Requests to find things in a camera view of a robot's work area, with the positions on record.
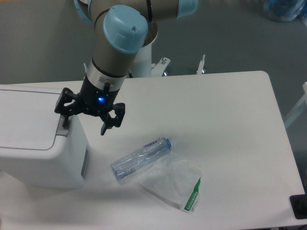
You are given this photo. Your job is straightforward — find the white frame at right edge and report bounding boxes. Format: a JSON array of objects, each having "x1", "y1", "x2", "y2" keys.
[{"x1": 284, "y1": 82, "x2": 307, "y2": 129}]

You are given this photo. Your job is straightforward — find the black device at table edge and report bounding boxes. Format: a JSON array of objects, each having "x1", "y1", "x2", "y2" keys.
[{"x1": 290, "y1": 194, "x2": 307, "y2": 219}]

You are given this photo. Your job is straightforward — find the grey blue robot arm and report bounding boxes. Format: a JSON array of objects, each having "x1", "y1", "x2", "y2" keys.
[{"x1": 55, "y1": 0, "x2": 199, "y2": 134}]

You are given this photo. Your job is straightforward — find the clear plastic bag green label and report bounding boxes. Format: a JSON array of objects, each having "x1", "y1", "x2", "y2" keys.
[{"x1": 139, "y1": 152, "x2": 202, "y2": 214}]

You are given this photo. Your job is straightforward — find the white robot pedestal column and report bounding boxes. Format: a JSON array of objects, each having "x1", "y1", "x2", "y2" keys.
[{"x1": 129, "y1": 23, "x2": 158, "y2": 78}]

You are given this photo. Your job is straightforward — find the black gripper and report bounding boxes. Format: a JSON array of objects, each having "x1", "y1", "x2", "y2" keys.
[{"x1": 54, "y1": 76, "x2": 125, "y2": 136}]

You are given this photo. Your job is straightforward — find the blue plastic bag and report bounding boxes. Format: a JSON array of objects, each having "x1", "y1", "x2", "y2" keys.
[{"x1": 263, "y1": 0, "x2": 307, "y2": 23}]

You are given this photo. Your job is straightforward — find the clear plastic water bottle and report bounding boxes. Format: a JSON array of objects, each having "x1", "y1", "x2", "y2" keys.
[{"x1": 110, "y1": 137, "x2": 176, "y2": 184}]

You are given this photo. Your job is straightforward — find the white metal base frame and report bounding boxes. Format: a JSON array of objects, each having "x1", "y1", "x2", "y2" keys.
[{"x1": 83, "y1": 55, "x2": 207, "y2": 81}]

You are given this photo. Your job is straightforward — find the white push-lid trash can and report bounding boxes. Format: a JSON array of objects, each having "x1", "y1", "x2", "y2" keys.
[{"x1": 0, "y1": 85, "x2": 89, "y2": 189}]

